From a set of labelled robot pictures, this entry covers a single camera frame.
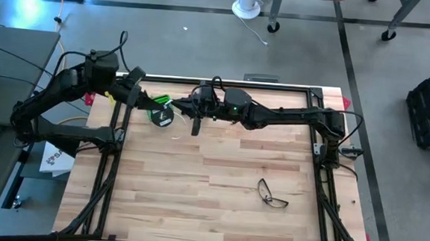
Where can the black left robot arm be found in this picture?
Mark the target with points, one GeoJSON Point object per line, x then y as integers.
{"type": "Point", "coordinates": [52, 92]}

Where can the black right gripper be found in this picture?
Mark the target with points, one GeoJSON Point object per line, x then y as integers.
{"type": "Point", "coordinates": [236, 101]}

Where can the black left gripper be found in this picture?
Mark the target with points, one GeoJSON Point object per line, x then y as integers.
{"type": "Point", "coordinates": [132, 97]}

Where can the green square container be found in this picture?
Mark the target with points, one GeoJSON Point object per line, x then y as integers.
{"type": "Point", "coordinates": [162, 98]}

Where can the grey rolling table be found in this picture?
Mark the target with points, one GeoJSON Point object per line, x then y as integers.
{"type": "Point", "coordinates": [403, 14]}
{"type": "Point", "coordinates": [276, 8]}

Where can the white pole base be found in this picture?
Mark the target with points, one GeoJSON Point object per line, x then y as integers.
{"type": "Point", "coordinates": [246, 8]}

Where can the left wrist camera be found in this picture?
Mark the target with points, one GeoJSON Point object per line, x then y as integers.
{"type": "Point", "coordinates": [137, 76]}

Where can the clear safety glasses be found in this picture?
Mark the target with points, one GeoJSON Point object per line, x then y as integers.
{"type": "Point", "coordinates": [264, 191]}

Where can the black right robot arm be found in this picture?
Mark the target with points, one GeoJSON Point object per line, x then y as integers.
{"type": "Point", "coordinates": [290, 115]}

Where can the white printed box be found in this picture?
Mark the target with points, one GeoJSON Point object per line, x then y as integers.
{"type": "Point", "coordinates": [53, 161]}

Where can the black aluminium table frame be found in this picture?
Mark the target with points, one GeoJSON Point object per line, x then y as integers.
{"type": "Point", "coordinates": [284, 87]}

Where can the desk caster wheel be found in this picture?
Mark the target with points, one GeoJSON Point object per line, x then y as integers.
{"type": "Point", "coordinates": [17, 202]}

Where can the grey metal plate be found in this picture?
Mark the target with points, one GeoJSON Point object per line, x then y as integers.
{"type": "Point", "coordinates": [261, 78]}

